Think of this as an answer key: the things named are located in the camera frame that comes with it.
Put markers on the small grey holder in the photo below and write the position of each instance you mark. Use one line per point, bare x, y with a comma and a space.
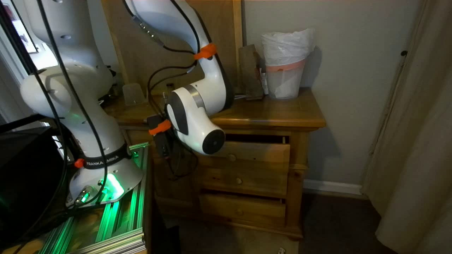
132, 95

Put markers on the white baseboard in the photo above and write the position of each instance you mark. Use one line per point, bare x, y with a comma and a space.
333, 188

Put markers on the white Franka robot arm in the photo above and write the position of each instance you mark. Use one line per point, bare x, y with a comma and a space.
192, 117

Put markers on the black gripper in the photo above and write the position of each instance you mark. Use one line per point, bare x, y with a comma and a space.
171, 147

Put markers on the brown paper bag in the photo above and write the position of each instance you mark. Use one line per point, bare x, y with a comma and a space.
248, 75

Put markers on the round wooden drawer knob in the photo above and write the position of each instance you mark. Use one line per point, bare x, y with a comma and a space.
231, 157
238, 179

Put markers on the wooden dresser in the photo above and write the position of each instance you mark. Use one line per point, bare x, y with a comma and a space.
282, 115

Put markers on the beige curtain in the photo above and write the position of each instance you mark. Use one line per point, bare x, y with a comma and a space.
413, 164

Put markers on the black box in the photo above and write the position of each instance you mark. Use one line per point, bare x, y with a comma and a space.
22, 178

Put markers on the white lined trash bin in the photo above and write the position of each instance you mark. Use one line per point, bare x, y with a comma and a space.
284, 71

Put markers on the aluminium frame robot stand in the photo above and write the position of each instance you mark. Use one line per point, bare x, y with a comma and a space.
117, 226

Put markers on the wooden dresser drawer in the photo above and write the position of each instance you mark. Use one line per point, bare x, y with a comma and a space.
262, 153
262, 181
258, 209

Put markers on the large wooden board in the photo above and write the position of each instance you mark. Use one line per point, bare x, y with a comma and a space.
141, 57

